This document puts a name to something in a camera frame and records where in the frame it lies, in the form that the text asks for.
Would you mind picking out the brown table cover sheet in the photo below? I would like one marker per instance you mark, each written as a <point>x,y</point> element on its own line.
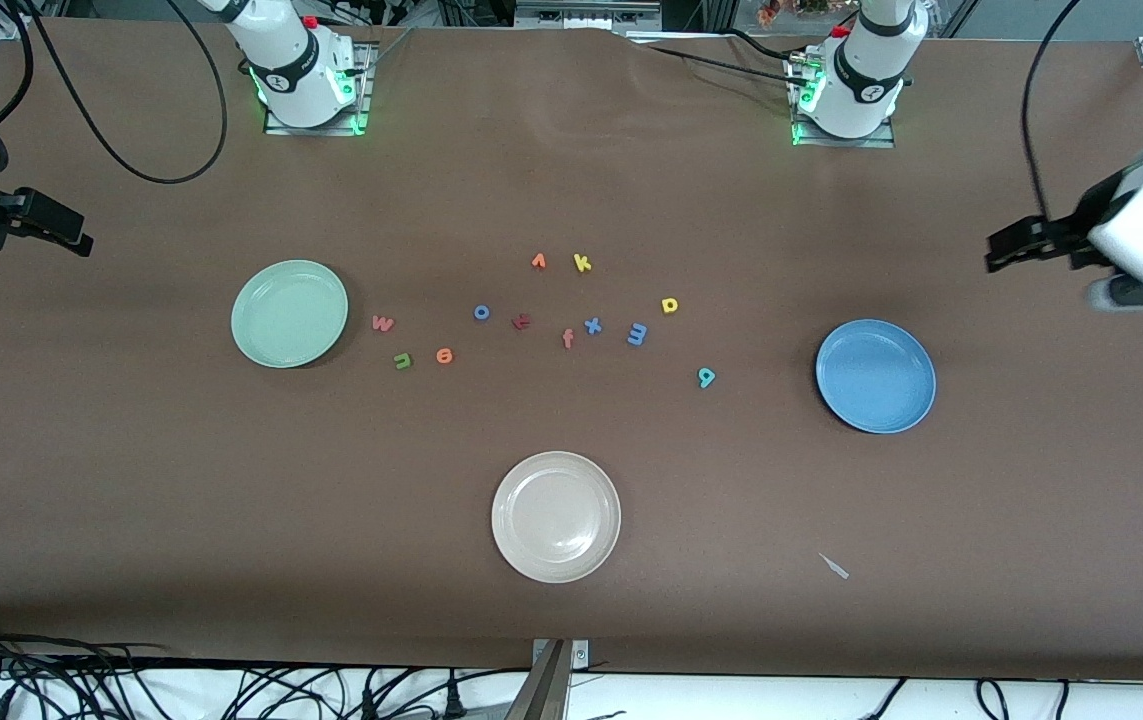
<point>571,180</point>

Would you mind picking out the orange decorative object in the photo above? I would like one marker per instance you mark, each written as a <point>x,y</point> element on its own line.
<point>769,12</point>

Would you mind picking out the blue foam letter E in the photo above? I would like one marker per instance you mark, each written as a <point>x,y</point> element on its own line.
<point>644,334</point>

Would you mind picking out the beige plate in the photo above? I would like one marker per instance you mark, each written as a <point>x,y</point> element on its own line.
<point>556,517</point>

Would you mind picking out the small white tape scrap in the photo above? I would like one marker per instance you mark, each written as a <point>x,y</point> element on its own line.
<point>836,568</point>

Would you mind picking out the pink foam letter w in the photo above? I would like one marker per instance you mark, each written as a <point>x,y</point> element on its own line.
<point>383,327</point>

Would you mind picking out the blue plate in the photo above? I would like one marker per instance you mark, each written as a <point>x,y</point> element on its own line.
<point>876,377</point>

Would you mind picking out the green plate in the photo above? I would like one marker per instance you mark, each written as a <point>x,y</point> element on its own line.
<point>289,315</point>

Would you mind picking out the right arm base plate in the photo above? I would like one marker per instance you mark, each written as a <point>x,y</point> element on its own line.
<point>367,90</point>

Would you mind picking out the grey metal box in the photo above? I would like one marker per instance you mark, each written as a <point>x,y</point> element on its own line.
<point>586,12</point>

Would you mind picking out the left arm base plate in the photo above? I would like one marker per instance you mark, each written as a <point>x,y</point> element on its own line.
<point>846,143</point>

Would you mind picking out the teal foam letter g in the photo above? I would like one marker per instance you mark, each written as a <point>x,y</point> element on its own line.
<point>707,384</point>

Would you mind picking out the metal table edge bracket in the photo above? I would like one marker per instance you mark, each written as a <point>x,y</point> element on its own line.
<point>551,690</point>

